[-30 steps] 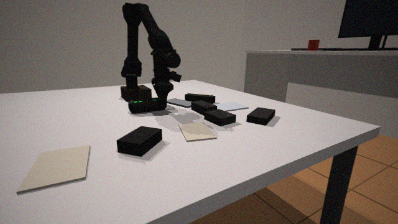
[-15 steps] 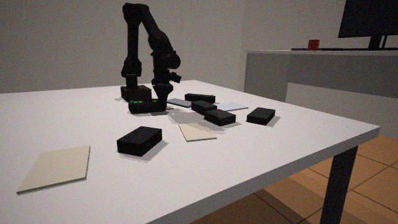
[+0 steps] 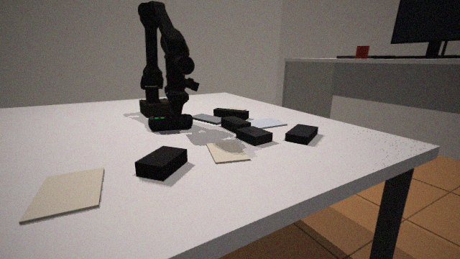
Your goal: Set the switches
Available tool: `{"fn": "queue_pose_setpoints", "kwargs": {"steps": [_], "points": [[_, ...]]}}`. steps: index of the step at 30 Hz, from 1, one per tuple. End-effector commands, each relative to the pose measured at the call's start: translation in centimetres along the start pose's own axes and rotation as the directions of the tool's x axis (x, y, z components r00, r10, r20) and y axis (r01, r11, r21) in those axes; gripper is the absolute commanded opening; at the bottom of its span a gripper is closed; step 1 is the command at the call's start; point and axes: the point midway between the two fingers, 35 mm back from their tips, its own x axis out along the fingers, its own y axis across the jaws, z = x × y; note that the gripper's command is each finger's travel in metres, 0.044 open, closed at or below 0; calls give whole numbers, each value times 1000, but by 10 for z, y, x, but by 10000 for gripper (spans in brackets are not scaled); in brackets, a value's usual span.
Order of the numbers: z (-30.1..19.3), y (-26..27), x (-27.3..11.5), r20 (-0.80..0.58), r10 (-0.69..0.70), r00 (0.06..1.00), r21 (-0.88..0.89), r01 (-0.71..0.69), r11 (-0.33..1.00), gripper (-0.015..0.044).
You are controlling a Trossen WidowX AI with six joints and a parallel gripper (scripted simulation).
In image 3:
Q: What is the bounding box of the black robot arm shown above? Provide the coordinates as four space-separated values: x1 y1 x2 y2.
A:
138 1 199 104

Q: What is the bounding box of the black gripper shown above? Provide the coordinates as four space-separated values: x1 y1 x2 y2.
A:
165 73 189 119

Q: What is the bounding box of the beige flat square plate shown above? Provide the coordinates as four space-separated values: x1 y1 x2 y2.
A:
19 168 104 224

